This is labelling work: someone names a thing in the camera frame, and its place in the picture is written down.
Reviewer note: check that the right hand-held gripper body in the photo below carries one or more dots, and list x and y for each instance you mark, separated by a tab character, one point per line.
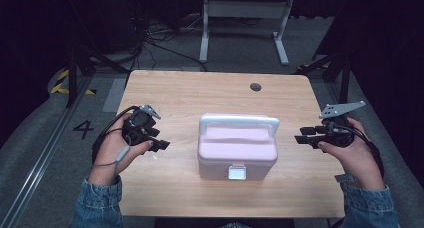
336	138

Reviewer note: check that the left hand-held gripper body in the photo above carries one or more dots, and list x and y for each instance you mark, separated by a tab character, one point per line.
140	126

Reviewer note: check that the person's right hand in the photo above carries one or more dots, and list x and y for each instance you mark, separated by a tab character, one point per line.
358	158

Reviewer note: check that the person's left hand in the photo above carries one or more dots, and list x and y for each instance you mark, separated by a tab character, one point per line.
113	154

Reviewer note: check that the black metal stand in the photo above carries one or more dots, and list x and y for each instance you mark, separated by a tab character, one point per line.
336	68
80	64

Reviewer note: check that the yellow black floor tape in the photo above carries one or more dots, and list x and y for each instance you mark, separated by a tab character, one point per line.
61	86

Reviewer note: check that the metal floor rail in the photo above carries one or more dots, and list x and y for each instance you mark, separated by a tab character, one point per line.
43	154

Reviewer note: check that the white metal table frame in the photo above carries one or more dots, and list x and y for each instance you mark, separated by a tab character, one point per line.
245	9

